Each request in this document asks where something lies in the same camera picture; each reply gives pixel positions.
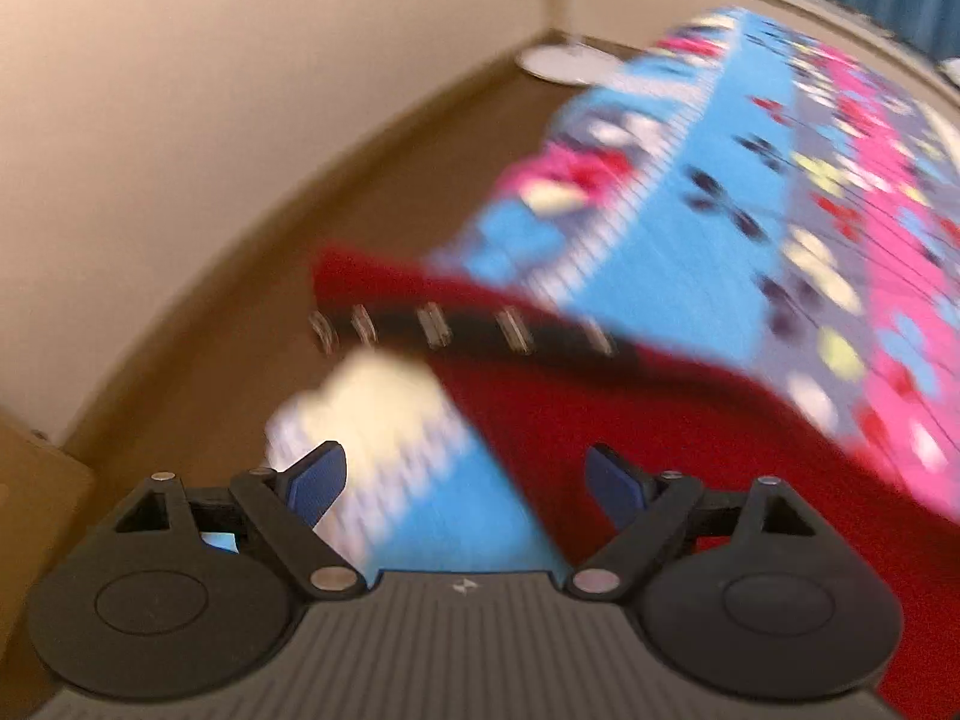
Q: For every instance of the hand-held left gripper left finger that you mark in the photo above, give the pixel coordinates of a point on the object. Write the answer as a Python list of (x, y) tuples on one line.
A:
[(319, 476)]

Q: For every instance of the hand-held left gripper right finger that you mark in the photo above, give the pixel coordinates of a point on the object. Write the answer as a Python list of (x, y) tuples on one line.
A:
[(611, 484)]

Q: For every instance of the red knit sweater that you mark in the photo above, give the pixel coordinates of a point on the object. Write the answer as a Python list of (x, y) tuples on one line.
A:
[(645, 420)]

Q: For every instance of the brown cardboard box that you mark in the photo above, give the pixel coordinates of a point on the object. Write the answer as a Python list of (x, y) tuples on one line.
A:
[(37, 510)]

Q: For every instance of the colourful clover print blanket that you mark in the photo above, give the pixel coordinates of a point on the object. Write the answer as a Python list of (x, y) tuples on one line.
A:
[(675, 165)]

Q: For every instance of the white standing fan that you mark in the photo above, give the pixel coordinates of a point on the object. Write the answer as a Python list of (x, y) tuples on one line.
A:
[(570, 60)]

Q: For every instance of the window sill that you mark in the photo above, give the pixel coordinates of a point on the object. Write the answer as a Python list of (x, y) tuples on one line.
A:
[(817, 11)]

